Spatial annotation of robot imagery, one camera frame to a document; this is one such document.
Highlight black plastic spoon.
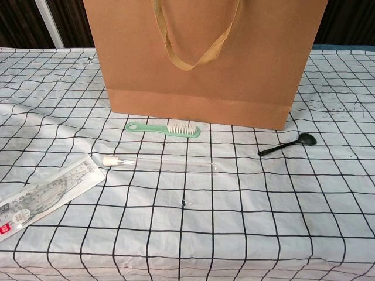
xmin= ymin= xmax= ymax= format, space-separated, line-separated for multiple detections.
xmin=257 ymin=133 xmax=318 ymax=157

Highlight white partition frame post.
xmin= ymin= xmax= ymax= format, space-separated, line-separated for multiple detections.
xmin=36 ymin=0 xmax=65 ymax=49

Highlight glass test tube with cork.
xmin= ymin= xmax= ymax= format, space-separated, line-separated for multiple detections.
xmin=102 ymin=156 xmax=220 ymax=176

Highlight brown paper bag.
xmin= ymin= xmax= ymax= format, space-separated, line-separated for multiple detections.
xmin=83 ymin=0 xmax=329 ymax=132

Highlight green brush white bristles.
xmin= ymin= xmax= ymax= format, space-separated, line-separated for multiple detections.
xmin=125 ymin=121 xmax=202 ymax=138

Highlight packaged ruler set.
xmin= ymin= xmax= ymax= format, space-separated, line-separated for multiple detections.
xmin=0 ymin=153 xmax=106 ymax=242

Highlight white black-checked tablecloth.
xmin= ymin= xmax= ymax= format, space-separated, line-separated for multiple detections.
xmin=0 ymin=46 xmax=375 ymax=281

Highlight dark blue table pad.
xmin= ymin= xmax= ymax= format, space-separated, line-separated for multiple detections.
xmin=312 ymin=43 xmax=375 ymax=51

